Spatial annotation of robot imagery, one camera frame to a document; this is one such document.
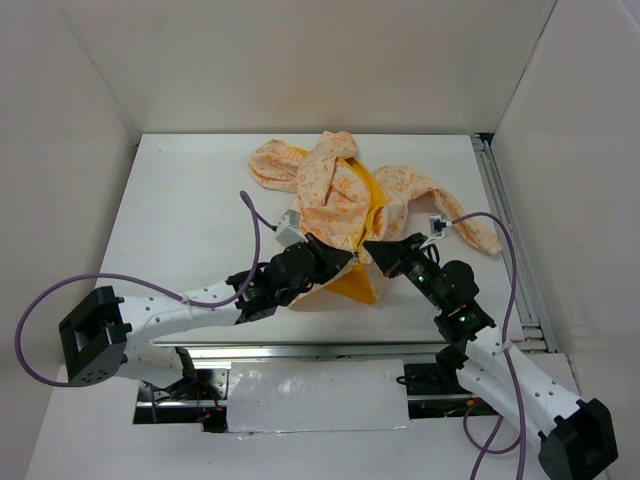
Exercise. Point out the yellow and patterned jacket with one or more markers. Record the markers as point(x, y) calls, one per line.
point(344, 204)

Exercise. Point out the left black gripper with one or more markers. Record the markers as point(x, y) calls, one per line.
point(331, 260)

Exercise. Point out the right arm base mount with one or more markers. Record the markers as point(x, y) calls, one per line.
point(431, 394)

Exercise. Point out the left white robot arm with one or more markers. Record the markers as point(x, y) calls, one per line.
point(107, 335)

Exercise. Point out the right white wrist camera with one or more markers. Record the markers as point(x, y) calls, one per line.
point(439, 228)

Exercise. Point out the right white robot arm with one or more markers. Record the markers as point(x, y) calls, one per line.
point(572, 438)

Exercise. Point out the aluminium frame rail front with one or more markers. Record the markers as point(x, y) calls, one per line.
point(313, 351)

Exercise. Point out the aluminium frame rail right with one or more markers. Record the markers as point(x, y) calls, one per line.
point(534, 319)

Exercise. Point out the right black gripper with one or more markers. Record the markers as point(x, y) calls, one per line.
point(395, 254)

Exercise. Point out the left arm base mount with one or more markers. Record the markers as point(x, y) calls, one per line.
point(202, 403)

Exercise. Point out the white cover sheet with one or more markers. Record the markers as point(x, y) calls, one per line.
point(303, 396)

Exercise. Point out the aluminium frame rail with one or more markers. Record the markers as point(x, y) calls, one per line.
point(313, 351)
point(534, 319)

